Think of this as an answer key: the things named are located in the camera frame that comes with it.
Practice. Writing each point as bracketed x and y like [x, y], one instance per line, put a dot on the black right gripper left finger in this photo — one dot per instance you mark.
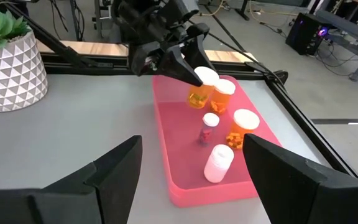
[73, 205]

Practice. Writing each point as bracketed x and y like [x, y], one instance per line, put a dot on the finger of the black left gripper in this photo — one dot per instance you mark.
[179, 67]
[197, 51]

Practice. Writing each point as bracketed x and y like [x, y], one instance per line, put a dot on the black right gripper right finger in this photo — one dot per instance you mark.
[306, 202]

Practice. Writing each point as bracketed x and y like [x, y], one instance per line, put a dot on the small orange pill bottle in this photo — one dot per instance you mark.
[221, 102]

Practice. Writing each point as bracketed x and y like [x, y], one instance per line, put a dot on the small clear bottle pink pills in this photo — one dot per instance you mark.
[210, 119]

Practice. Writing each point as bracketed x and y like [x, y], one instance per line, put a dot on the white opaque pill bottle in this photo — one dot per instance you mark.
[217, 165]

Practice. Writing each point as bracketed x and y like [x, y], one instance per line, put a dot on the pink translucent plastic bin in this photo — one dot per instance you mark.
[182, 140]

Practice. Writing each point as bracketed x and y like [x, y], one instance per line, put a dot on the grey table mat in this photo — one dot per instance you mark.
[89, 124]

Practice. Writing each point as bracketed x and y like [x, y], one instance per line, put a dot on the black computer with blue light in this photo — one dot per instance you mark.
[303, 34]

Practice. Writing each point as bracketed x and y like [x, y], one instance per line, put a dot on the green succulent in white pot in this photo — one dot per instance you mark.
[11, 77]

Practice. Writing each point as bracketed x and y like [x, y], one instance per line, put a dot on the grey metal bench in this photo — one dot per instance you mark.
[346, 29]

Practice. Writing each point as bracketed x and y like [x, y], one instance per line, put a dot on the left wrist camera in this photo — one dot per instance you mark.
[183, 7]

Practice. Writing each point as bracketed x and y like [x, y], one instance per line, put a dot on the black metal table frame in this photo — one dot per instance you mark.
[82, 68]

